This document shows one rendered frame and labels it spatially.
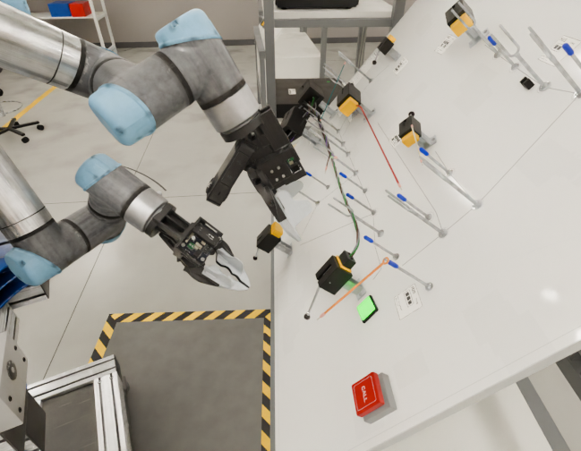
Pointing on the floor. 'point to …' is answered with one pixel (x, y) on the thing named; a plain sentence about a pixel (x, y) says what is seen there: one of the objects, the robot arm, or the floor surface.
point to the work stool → (7, 112)
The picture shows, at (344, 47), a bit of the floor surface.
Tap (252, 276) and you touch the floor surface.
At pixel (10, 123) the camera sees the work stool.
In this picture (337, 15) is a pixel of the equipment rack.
